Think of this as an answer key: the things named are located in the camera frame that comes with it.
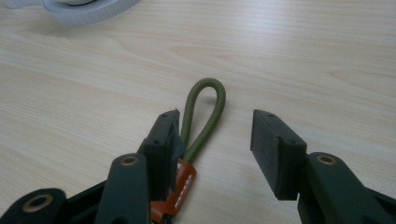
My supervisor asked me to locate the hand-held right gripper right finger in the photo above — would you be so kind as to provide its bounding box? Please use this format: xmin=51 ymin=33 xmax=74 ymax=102
xmin=249 ymin=109 xmax=388 ymax=224

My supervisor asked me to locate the white stand with pole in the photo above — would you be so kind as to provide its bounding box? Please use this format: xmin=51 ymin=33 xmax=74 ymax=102
xmin=0 ymin=0 xmax=142 ymax=26

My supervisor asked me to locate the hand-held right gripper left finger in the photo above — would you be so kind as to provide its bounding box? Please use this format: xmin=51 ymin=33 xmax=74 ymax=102
xmin=102 ymin=108 xmax=189 ymax=224

